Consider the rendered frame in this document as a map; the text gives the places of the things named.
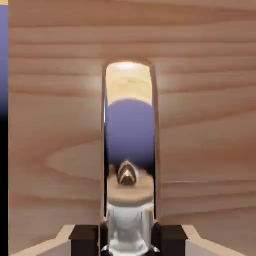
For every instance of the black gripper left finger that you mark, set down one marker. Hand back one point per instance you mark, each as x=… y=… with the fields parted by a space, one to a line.
x=85 y=240

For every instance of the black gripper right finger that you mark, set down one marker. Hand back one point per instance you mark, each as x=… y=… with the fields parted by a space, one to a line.
x=173 y=240

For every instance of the light wood cabinet door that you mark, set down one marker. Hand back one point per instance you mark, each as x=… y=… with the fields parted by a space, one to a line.
x=200 y=120

